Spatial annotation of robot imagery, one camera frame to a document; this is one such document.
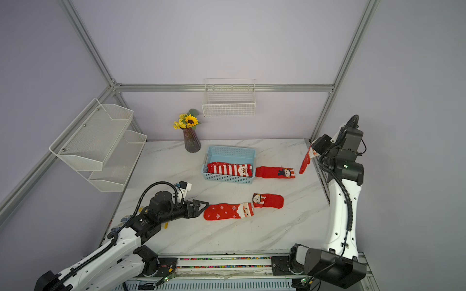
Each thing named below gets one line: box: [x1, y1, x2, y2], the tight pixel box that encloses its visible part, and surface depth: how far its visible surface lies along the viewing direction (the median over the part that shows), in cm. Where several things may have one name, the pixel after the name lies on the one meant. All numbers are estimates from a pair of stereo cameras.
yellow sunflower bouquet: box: [172, 108, 202, 131], surface depth 100 cm
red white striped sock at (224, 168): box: [206, 161, 253, 178], surface depth 104 cm
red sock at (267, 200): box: [252, 192, 284, 210], surface depth 93 cm
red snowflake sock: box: [203, 202, 255, 221], surface depth 90 cm
